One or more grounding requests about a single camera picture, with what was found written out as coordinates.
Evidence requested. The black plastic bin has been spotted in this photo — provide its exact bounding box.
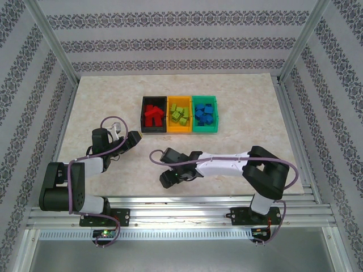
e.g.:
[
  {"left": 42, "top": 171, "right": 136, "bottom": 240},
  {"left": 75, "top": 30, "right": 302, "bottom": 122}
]
[{"left": 141, "top": 95, "right": 168, "bottom": 134}]

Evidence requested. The orange plastic bin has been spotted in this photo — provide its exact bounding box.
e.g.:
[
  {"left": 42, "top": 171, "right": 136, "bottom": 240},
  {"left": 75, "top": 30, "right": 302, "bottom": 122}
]
[{"left": 166, "top": 95, "right": 193, "bottom": 134}]

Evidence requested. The green plastic bin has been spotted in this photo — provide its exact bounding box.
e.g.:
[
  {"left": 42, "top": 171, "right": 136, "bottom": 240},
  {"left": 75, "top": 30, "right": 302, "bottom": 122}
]
[{"left": 191, "top": 95, "right": 220, "bottom": 134}]

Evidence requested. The grey metal panel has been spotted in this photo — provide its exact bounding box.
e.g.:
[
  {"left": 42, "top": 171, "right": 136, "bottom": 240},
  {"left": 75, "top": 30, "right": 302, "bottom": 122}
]
[{"left": 28, "top": 239, "right": 335, "bottom": 272}]

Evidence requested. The aluminium front rail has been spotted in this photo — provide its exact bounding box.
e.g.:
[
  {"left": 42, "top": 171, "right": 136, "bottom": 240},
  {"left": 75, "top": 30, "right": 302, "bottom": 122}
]
[{"left": 27, "top": 194, "right": 337, "bottom": 227}]

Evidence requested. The slotted grey cable duct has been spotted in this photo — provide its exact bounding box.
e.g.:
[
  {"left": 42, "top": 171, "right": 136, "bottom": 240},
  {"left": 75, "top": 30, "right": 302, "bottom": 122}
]
[{"left": 38, "top": 229, "right": 253, "bottom": 240}]

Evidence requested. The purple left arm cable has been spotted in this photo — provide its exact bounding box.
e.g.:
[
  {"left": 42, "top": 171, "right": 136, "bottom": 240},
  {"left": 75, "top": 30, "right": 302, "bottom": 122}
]
[{"left": 67, "top": 116, "right": 128, "bottom": 249}]

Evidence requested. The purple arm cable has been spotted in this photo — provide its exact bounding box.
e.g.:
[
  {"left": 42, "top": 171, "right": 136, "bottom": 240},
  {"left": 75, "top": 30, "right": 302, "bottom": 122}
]
[
  {"left": 67, "top": 116, "right": 128, "bottom": 249},
  {"left": 149, "top": 149, "right": 300, "bottom": 247}
]

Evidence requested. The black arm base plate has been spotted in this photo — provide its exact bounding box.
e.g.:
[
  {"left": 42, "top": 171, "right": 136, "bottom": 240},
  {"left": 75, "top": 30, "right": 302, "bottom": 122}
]
[
  {"left": 79, "top": 208, "right": 130, "bottom": 227},
  {"left": 231, "top": 206, "right": 281, "bottom": 227}
]

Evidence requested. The aluminium frame post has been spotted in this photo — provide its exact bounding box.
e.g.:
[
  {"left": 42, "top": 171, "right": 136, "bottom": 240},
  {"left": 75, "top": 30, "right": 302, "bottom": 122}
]
[
  {"left": 276, "top": 0, "right": 332, "bottom": 84},
  {"left": 27, "top": 0, "right": 80, "bottom": 86}
]

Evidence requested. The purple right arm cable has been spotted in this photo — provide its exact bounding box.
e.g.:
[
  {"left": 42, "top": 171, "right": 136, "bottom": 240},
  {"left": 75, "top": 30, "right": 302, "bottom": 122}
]
[{"left": 149, "top": 149, "right": 300, "bottom": 247}]

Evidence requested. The aluminium side rail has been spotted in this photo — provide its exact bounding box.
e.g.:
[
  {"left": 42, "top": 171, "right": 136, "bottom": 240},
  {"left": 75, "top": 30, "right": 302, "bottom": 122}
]
[{"left": 273, "top": 76, "right": 324, "bottom": 205}]

